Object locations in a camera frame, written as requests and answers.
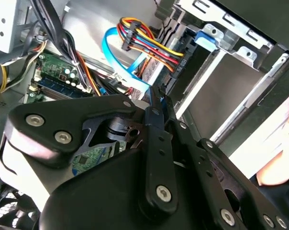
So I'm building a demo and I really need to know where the blue data wire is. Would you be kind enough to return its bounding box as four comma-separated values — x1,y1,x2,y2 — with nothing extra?
101,26,166,103

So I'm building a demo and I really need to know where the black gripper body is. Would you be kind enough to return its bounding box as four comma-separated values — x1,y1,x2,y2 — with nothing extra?
38,146,221,230

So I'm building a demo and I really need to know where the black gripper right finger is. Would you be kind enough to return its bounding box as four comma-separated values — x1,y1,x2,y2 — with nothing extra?
158,83,289,230

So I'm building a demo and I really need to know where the multicoloured power wire black connector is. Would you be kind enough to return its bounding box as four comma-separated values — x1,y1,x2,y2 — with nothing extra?
117,16,192,75

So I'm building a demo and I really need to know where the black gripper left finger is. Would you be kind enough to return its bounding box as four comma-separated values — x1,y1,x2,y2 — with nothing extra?
5,86,180,223

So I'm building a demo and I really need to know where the person's pale hand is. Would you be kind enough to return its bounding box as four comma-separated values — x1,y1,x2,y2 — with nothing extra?
228,89,289,187

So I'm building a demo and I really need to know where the hard disk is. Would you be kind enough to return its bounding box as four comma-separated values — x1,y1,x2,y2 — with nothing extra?
141,30,267,144

